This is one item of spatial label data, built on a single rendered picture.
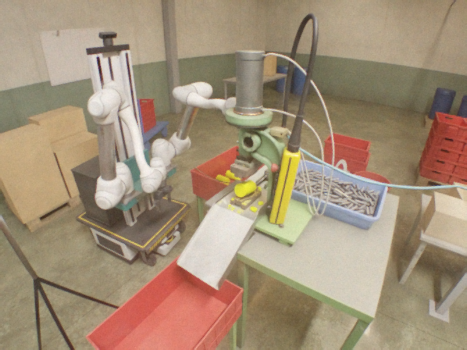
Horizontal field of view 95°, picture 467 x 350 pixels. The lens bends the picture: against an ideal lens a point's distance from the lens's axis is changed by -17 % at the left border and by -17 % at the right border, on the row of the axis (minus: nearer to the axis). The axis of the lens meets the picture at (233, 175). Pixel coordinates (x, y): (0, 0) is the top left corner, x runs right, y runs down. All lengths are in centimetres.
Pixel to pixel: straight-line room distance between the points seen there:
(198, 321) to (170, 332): 15
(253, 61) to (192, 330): 127
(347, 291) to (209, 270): 60
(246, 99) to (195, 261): 78
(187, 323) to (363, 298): 85
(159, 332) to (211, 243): 53
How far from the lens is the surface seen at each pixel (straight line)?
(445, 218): 220
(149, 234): 226
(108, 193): 171
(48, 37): 526
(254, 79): 108
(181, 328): 143
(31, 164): 315
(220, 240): 125
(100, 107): 145
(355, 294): 111
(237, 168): 120
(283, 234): 119
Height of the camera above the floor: 180
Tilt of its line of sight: 30 degrees down
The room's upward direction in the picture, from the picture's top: straight up
